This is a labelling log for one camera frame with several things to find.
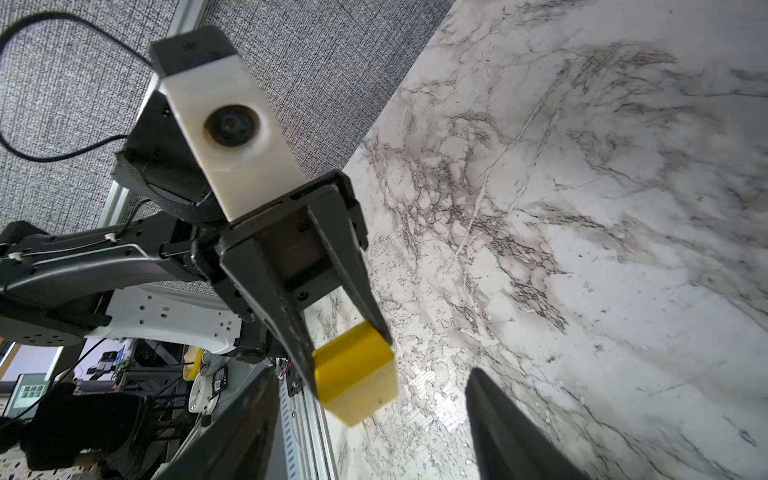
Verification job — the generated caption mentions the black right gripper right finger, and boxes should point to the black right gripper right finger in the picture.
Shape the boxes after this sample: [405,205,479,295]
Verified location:
[465,368,586,480]

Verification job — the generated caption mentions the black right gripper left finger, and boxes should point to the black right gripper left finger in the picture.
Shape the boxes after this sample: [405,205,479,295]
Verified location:
[156,368,280,480]

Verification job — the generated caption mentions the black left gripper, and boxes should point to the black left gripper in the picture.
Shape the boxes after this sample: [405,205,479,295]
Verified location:
[191,170,393,395]

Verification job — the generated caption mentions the yellow wooden cube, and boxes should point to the yellow wooden cube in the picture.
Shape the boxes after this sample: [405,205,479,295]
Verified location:
[313,322,399,427]

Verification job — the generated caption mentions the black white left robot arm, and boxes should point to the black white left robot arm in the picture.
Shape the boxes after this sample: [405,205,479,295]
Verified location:
[1,171,391,386]

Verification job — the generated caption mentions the aluminium front rail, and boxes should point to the aluminium front rail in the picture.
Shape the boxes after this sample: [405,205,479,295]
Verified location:
[275,359,338,480]

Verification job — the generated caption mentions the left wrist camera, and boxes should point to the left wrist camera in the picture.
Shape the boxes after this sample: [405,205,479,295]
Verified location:
[113,26,306,225]

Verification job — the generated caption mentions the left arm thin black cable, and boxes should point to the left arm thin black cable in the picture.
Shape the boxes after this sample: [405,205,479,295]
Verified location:
[0,10,157,164]

